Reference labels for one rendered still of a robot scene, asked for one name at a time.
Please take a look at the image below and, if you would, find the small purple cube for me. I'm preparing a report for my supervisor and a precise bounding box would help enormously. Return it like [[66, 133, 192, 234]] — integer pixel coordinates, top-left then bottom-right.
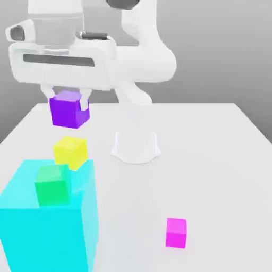
[[49, 90, 90, 130]]

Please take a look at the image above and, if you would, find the large cyan box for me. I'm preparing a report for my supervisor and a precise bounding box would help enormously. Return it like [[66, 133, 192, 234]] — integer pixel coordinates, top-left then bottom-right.
[[0, 159, 100, 272]]

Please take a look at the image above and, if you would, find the small yellow cube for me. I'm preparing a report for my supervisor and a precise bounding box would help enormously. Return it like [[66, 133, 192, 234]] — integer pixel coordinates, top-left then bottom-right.
[[53, 135, 88, 171]]

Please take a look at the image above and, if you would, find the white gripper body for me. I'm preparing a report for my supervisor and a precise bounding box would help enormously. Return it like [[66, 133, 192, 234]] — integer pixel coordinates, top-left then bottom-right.
[[8, 38, 117, 91]]

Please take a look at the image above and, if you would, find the small green cube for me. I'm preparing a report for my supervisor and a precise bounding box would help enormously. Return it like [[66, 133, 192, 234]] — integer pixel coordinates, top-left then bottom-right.
[[34, 164, 72, 207]]

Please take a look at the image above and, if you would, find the small magenta cube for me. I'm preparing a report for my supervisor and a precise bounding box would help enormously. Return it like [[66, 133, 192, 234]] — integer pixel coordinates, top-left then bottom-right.
[[165, 217, 188, 249]]

